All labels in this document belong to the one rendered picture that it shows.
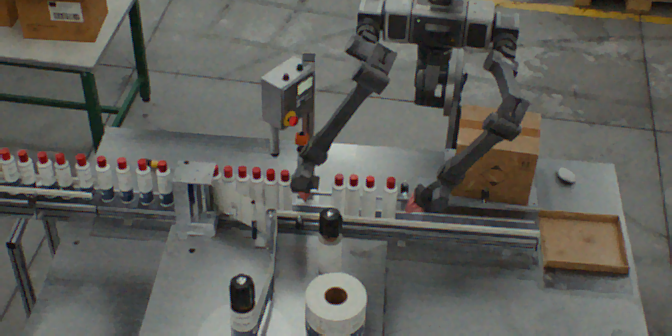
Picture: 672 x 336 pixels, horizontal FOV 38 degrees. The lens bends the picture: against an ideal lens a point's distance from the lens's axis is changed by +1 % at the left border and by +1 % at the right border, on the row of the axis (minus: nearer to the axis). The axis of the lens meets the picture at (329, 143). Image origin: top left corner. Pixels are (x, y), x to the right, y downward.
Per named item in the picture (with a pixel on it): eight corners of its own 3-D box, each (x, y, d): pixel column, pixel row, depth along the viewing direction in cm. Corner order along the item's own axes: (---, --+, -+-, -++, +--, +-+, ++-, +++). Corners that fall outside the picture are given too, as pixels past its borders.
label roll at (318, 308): (346, 358, 314) (347, 330, 305) (293, 332, 322) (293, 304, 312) (375, 315, 327) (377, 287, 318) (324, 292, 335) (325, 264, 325)
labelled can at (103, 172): (99, 202, 365) (92, 162, 352) (103, 192, 369) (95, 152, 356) (113, 203, 365) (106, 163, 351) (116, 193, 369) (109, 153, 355)
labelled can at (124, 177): (119, 203, 365) (112, 163, 351) (122, 194, 369) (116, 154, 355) (133, 204, 365) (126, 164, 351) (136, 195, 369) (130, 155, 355)
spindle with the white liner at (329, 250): (315, 280, 338) (316, 221, 319) (317, 261, 345) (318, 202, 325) (340, 282, 338) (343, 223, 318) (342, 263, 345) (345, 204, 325)
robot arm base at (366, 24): (379, 39, 361) (381, 12, 353) (376, 52, 355) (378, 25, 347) (356, 37, 361) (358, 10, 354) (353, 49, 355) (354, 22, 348)
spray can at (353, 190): (344, 220, 361) (346, 181, 347) (345, 210, 364) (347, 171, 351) (358, 221, 360) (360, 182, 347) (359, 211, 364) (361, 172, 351)
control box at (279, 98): (261, 120, 340) (260, 77, 328) (293, 97, 350) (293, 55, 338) (283, 132, 336) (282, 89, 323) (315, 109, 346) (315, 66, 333)
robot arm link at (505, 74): (537, 106, 306) (509, 93, 304) (515, 141, 311) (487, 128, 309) (517, 57, 346) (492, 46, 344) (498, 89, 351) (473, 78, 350)
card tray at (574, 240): (543, 267, 352) (545, 259, 349) (538, 216, 371) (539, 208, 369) (627, 274, 350) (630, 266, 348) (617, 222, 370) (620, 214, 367)
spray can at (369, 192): (360, 222, 360) (362, 182, 347) (361, 212, 364) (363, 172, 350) (374, 223, 360) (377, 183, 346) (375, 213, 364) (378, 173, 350)
